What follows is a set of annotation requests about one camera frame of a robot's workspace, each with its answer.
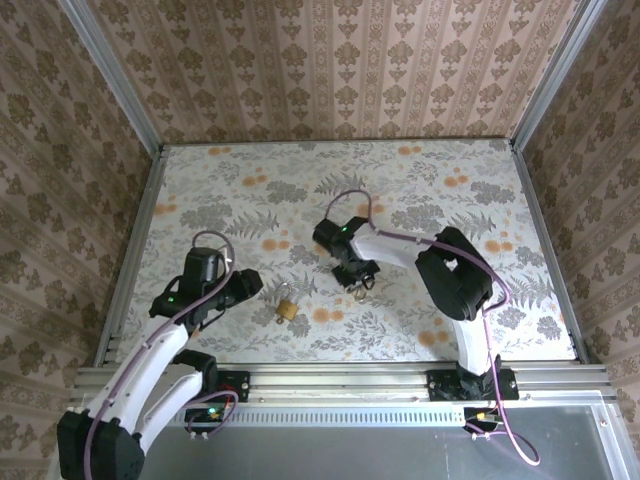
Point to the brass padlock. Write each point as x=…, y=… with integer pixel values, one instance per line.
x=289, y=310

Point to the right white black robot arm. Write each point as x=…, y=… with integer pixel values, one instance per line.
x=450, y=280

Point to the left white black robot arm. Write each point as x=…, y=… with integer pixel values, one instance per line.
x=170, y=397

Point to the left small circuit board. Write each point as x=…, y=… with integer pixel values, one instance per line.
x=200, y=415

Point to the small circuit board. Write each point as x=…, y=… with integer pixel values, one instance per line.
x=472, y=416
x=200, y=415

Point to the right small circuit board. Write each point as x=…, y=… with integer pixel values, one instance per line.
x=472, y=416

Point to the grey metal panel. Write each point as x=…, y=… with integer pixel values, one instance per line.
x=325, y=455

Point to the left aluminium side rail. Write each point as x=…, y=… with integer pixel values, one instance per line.
x=135, y=250

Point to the aluminium side rail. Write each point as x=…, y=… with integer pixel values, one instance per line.
x=551, y=260
x=135, y=250

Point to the aluminium front rail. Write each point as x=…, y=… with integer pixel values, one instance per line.
x=325, y=382

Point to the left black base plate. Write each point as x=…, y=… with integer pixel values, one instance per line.
x=240, y=387

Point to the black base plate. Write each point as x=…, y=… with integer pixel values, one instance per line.
x=240, y=387
x=440, y=387

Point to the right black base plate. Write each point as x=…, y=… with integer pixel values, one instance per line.
x=440, y=387

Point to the right aluminium side rail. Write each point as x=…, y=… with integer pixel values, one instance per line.
x=551, y=260

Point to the left aluminium corner post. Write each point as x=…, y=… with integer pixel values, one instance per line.
x=116, y=80

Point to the aluminium corner post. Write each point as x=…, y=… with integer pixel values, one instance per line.
x=116, y=80
x=555, y=75

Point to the right aluminium corner post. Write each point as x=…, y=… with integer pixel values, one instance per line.
x=555, y=75

